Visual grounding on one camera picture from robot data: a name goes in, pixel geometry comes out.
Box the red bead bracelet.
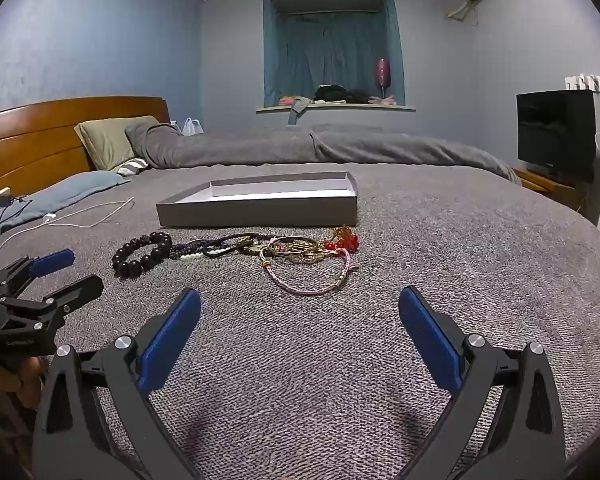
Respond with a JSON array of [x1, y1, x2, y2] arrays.
[[324, 227, 361, 253]]

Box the black cord bracelet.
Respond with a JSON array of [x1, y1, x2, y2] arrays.
[[202, 232, 276, 259]]

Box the pink cord bracelet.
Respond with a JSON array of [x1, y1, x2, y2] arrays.
[[262, 249, 357, 296]]

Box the teal window curtain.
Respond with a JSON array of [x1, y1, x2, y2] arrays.
[[263, 0, 406, 108]]

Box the wooden television stand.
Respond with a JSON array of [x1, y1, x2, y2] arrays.
[[511, 167, 588, 211]]

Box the small dark blue bead bracelet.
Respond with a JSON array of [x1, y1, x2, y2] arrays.
[[169, 239, 231, 260]]

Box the grey duvet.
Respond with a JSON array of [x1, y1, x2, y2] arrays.
[[125, 122, 521, 186]]

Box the white wall hook rack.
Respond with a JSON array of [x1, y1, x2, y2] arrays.
[[564, 74, 600, 93]]

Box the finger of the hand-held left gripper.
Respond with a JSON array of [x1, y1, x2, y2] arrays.
[[0, 248, 76, 301], [0, 274, 105, 331]]

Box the blue pillow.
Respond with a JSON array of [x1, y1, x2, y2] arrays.
[[0, 170, 131, 233]]

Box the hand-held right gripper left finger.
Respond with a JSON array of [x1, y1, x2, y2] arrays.
[[31, 287, 202, 480]]

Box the person's left hand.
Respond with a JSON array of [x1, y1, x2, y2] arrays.
[[0, 355, 46, 413]]

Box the striped pillow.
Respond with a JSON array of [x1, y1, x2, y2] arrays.
[[115, 157, 150, 177]]

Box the black television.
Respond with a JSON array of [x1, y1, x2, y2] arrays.
[[516, 90, 596, 183]]

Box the wooden headboard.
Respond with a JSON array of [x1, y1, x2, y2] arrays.
[[0, 96, 172, 196]]

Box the white pearl hair clip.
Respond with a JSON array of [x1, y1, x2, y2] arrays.
[[180, 246, 231, 262]]

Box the large dark bead bracelet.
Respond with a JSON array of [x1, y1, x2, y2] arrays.
[[112, 231, 174, 279]]

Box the olive green pillow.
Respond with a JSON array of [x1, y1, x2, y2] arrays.
[[74, 115, 161, 172]]

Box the black bag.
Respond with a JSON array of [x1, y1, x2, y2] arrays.
[[313, 85, 348, 104]]

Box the windowsill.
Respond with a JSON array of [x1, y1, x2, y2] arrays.
[[256, 104, 417, 114]]

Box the pink glass vase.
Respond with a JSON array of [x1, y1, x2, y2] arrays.
[[375, 57, 392, 100]]

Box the grey cloth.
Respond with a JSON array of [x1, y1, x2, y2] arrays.
[[287, 95, 313, 126]]

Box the gold beaded bracelet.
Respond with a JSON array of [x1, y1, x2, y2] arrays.
[[260, 237, 327, 266]]

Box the white charging cable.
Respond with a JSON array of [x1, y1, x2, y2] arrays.
[[0, 199, 136, 261]]

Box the grey bed blanket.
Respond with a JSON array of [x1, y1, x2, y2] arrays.
[[0, 160, 600, 480]]

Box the shallow grey cardboard box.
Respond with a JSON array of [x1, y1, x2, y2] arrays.
[[156, 171, 359, 228]]

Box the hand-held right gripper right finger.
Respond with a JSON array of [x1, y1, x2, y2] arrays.
[[398, 286, 567, 480]]

